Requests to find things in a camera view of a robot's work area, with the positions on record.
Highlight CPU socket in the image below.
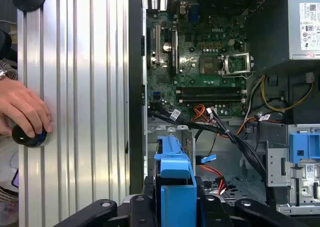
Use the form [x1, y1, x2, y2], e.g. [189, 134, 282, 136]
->
[199, 54, 221, 76]

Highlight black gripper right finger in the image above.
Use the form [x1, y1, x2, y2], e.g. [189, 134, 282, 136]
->
[194, 176, 301, 227]

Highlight round black tool blue ring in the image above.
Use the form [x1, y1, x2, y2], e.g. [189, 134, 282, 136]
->
[11, 123, 48, 148]

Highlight black wire with blue tab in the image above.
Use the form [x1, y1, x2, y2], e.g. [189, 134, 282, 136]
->
[195, 155, 217, 166]

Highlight grey power supply unit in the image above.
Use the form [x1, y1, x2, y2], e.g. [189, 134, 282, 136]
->
[244, 0, 320, 74]

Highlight blue plastic drive latch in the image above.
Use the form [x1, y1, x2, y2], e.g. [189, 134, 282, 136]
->
[288, 131, 320, 164]

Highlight metal optical drive bay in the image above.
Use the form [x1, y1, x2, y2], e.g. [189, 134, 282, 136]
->
[265, 123, 320, 214]

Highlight yellow power wire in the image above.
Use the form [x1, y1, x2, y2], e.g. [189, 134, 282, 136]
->
[259, 74, 314, 113]

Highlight black open PC case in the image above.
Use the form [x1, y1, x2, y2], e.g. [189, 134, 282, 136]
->
[127, 0, 320, 218]

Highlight metal socket cover frame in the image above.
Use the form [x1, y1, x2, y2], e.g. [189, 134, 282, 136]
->
[221, 52, 253, 76]

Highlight red disk wire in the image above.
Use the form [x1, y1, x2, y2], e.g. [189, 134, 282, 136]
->
[199, 164, 226, 197]

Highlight grey and white wire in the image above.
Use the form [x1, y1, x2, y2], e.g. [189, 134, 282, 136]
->
[243, 75, 266, 121]

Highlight hard disk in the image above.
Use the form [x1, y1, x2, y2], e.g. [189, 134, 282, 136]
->
[153, 134, 201, 227]

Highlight green motherboard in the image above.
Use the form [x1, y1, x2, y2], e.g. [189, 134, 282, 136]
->
[146, 9, 253, 118]

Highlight expansion slot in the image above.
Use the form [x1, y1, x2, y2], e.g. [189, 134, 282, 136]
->
[155, 24, 162, 64]

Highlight black cable bundle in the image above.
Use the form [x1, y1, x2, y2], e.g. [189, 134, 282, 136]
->
[147, 106, 276, 206]

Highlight bare person hand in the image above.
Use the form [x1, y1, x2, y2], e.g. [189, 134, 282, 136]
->
[0, 78, 53, 139]

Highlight orange and red wire bundle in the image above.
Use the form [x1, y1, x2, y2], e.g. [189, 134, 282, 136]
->
[191, 103, 209, 123]

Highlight thin metal locking lever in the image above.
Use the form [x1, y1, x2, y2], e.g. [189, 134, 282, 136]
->
[221, 71, 255, 78]

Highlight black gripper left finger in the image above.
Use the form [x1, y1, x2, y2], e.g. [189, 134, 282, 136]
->
[53, 176, 162, 227]

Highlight metal disk bay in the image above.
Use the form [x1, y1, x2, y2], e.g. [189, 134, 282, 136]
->
[147, 123, 195, 163]

